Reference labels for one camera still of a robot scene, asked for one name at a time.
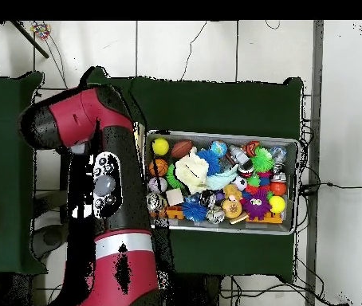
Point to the cream fleece cloth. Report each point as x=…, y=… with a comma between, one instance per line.
x=192, y=172

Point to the crushed black red can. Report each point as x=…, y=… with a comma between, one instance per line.
x=207, y=199

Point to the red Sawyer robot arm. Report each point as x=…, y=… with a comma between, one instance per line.
x=82, y=114

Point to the green spiky ball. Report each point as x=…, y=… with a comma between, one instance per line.
x=172, y=177

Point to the brown football toy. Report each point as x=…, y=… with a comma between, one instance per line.
x=182, y=148

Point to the orange basketball toy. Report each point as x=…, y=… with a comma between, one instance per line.
x=158, y=167

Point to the yellow foam ball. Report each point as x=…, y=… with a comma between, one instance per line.
x=160, y=146

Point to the large blue spiky ball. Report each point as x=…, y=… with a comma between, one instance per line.
x=211, y=159

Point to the crushed silver can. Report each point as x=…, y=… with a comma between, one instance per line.
x=215, y=215

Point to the dark green table cloth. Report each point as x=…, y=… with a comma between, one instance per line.
x=216, y=105
x=5, y=175

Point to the purple spiky monster toy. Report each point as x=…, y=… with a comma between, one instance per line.
x=257, y=205

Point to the small multicoloured toy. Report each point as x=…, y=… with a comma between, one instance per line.
x=41, y=30

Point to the black rod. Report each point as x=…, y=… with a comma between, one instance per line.
x=29, y=38

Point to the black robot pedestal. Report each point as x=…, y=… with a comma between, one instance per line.
x=197, y=293

